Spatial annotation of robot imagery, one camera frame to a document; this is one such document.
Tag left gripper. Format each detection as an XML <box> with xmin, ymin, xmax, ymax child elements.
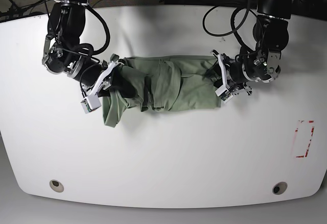
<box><xmin>204</xmin><ymin>55</ymin><xmax>252</xmax><ymax>96</ymax></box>

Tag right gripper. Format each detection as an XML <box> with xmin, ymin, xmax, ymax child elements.
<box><xmin>76</xmin><ymin>54</ymin><xmax>138</xmax><ymax>98</ymax></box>

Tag green T-shirt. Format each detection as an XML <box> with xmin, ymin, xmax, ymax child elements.
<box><xmin>102</xmin><ymin>56</ymin><xmax>221</xmax><ymax>128</ymax></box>

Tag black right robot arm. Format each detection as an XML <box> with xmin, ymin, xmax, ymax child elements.
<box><xmin>42</xmin><ymin>0</ymin><xmax>111</xmax><ymax>97</ymax></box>

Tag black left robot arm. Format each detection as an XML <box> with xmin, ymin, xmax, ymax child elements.
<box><xmin>210</xmin><ymin>0</ymin><xmax>293</xmax><ymax>103</ymax></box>

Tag red tape rectangle marking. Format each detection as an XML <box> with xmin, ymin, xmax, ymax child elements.
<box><xmin>292</xmin><ymin>120</ymin><xmax>315</xmax><ymax>158</ymax></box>

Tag black tripod legs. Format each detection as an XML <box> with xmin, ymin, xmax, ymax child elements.
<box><xmin>1</xmin><ymin>0</ymin><xmax>49</xmax><ymax>22</ymax></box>

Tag right table grommet hole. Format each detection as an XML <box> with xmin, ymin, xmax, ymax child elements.
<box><xmin>272</xmin><ymin>182</ymin><xmax>288</xmax><ymax>195</ymax></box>

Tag table grommet hole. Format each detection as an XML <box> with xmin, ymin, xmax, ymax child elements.
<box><xmin>49</xmin><ymin>180</ymin><xmax>64</xmax><ymax>193</ymax></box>
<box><xmin>272</xmin><ymin>182</ymin><xmax>288</xmax><ymax>195</ymax></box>

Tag left table grommet hole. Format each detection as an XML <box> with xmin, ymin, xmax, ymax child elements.
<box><xmin>49</xmin><ymin>180</ymin><xmax>64</xmax><ymax>193</ymax></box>

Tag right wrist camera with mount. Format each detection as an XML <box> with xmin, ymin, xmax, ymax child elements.
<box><xmin>81</xmin><ymin>60</ymin><xmax>122</xmax><ymax>114</ymax></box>

